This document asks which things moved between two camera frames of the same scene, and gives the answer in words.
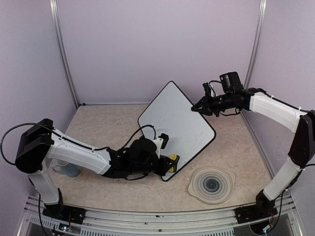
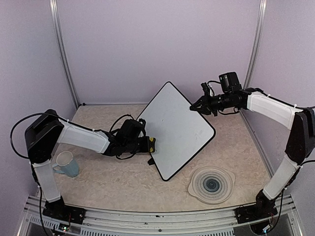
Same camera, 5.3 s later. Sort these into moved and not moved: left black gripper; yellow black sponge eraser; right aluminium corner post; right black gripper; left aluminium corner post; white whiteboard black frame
Moved: left black gripper; yellow black sponge eraser
Not moved: left aluminium corner post; white whiteboard black frame; right aluminium corner post; right black gripper
